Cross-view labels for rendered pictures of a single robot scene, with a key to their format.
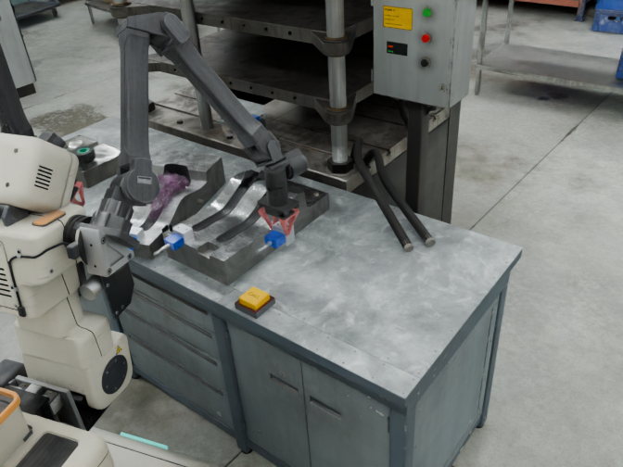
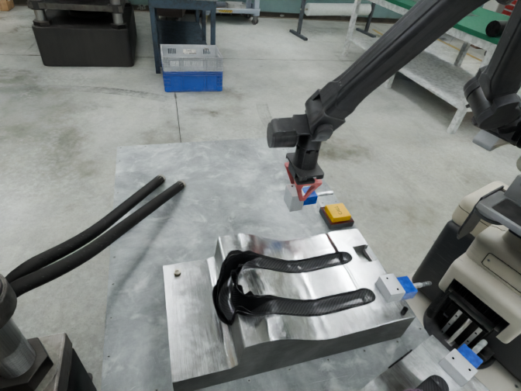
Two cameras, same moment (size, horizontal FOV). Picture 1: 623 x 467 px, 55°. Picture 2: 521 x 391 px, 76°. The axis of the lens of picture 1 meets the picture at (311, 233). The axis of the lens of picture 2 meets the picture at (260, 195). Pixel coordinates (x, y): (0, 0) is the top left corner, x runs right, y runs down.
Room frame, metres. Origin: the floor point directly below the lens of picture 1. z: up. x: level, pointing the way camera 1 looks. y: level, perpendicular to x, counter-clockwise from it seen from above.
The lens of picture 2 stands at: (2.06, 0.34, 1.50)
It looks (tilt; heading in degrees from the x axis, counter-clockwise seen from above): 40 degrees down; 210
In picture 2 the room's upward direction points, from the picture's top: 7 degrees clockwise
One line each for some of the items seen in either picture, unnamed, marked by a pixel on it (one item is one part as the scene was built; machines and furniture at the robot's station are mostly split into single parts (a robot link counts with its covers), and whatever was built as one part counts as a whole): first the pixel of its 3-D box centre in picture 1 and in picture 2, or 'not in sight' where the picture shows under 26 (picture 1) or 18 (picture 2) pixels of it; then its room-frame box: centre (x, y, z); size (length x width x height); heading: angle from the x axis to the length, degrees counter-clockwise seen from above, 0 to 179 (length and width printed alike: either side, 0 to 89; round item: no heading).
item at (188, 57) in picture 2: not in sight; (191, 57); (-0.55, -2.18, 0.28); 0.61 x 0.41 x 0.15; 138
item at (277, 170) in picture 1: (276, 174); (308, 134); (1.41, 0.08, 1.12); 0.07 x 0.06 x 0.07; 135
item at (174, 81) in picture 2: not in sight; (191, 74); (-0.55, -2.18, 0.11); 0.61 x 0.41 x 0.22; 138
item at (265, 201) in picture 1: (277, 195); (305, 157); (1.41, 0.08, 1.06); 0.10 x 0.07 x 0.07; 50
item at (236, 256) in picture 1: (249, 214); (283, 291); (1.64, 0.19, 0.87); 0.50 x 0.26 x 0.14; 140
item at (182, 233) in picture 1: (171, 243); (406, 287); (1.47, 0.41, 0.89); 0.13 x 0.05 x 0.05; 139
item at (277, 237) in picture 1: (273, 241); (310, 195); (1.38, 0.11, 0.94); 0.13 x 0.05 x 0.05; 140
